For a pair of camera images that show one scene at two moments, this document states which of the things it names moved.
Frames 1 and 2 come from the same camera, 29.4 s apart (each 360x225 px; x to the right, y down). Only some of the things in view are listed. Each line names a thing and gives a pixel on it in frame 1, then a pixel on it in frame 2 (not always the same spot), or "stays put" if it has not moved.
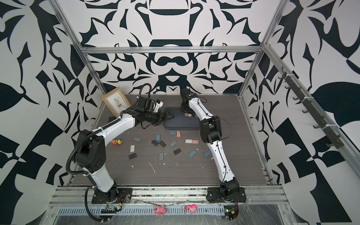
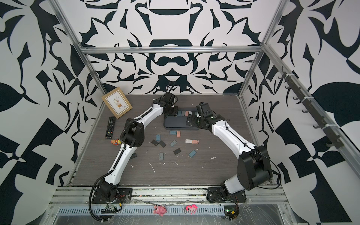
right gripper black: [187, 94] -> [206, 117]
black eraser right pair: [162, 144] stays put
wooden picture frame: [116, 101] stays put
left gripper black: [160, 119] -> [175, 112]
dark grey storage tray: [180, 122] stays put
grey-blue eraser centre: [173, 143] stays put
